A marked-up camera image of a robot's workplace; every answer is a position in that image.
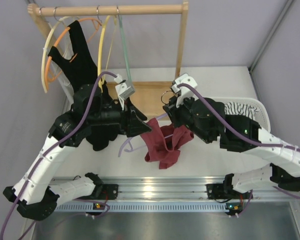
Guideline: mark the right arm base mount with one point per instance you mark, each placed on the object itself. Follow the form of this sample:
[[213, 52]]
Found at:
[[235, 202]]

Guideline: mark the slotted cable duct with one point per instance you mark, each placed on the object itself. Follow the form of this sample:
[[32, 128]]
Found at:
[[151, 207]]

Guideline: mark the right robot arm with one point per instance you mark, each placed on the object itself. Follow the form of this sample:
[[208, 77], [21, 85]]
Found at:
[[239, 133]]

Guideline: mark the white perforated plastic basket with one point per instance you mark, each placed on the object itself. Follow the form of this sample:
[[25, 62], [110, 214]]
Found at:
[[261, 117]]

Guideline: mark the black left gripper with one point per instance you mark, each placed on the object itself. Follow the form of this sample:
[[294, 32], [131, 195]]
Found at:
[[128, 120]]

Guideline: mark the black white striped garment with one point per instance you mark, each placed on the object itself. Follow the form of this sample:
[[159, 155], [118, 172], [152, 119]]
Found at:
[[241, 109]]

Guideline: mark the red tank top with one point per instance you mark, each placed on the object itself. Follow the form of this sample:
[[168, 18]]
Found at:
[[164, 142]]

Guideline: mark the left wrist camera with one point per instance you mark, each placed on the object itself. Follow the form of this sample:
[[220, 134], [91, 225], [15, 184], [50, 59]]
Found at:
[[124, 89]]

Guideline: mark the black tank top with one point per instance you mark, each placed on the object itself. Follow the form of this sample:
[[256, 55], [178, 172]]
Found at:
[[94, 115]]

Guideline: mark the cream hanger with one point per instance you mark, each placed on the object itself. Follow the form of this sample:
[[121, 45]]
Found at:
[[54, 72]]

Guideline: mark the green hanger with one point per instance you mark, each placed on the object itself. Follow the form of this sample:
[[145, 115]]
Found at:
[[124, 48]]

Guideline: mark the wooden clothes rack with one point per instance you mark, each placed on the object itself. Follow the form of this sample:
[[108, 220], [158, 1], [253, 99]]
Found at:
[[145, 39]]

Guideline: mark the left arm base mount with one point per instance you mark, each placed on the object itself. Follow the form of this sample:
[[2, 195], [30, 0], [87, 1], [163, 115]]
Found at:
[[108, 193]]

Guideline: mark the purple hanger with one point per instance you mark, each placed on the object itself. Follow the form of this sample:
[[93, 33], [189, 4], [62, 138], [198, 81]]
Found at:
[[128, 141]]

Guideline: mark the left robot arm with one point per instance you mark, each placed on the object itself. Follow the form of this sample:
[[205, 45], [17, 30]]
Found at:
[[35, 198]]

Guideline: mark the orange hanger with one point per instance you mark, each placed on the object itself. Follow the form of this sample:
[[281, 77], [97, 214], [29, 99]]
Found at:
[[80, 69]]

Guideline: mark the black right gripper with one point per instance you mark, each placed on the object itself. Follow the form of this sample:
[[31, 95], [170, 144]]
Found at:
[[174, 112]]

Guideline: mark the aluminium mounting rail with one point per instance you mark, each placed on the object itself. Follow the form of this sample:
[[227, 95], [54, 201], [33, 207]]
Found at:
[[162, 189]]

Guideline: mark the yellow hanger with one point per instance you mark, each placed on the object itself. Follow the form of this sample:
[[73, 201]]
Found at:
[[102, 40]]

